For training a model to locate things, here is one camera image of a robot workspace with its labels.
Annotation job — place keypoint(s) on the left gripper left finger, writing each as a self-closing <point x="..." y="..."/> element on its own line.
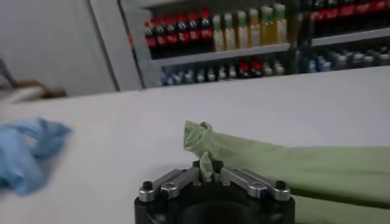
<point x="170" y="185"/>

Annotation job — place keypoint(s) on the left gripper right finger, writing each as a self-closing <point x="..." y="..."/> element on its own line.
<point x="256" y="185"/>

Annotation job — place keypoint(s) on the green polo shirt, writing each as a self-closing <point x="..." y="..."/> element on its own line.
<point x="304" y="170"/>

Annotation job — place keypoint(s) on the small blue water bottle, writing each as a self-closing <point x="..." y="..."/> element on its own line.
<point x="325" y="64"/>
<point x="178" y="79"/>
<point x="168" y="79"/>
<point x="313" y="66"/>

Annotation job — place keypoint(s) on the small yellow drink bottle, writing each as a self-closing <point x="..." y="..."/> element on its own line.
<point x="268" y="70"/>
<point x="279" y="69"/>

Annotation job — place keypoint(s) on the small red cap cola bottle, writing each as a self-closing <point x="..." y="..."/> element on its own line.
<point x="257" y="66"/>
<point x="244" y="67"/>

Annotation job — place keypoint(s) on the drinks display cabinet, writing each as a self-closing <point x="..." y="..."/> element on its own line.
<point x="350" y="37"/>
<point x="219" y="55"/>

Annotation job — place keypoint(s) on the light blue crumpled shirt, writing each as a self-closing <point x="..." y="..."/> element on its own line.
<point x="21" y="152"/>

